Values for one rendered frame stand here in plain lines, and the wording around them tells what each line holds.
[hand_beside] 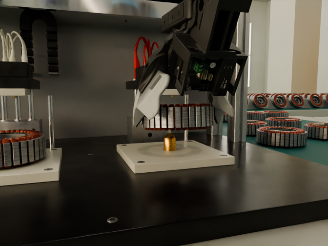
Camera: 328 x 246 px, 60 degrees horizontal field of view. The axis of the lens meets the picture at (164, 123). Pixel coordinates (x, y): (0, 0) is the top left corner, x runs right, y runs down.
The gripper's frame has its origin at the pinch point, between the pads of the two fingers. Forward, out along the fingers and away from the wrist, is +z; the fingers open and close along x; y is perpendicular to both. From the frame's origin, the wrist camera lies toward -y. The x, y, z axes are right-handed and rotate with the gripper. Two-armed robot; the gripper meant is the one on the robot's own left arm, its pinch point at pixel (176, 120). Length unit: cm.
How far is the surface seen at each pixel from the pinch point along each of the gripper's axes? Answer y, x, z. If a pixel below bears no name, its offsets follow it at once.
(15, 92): -5.8, -22.8, -1.5
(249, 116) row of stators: -50, 56, 36
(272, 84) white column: -280, 273, 145
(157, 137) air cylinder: -9.7, 1.2, 11.3
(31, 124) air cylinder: -11.5, -22.1, 8.3
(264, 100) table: -106, 111, 63
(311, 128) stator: -12.7, 44.7, 13.4
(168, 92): -5.8, 0.1, -1.5
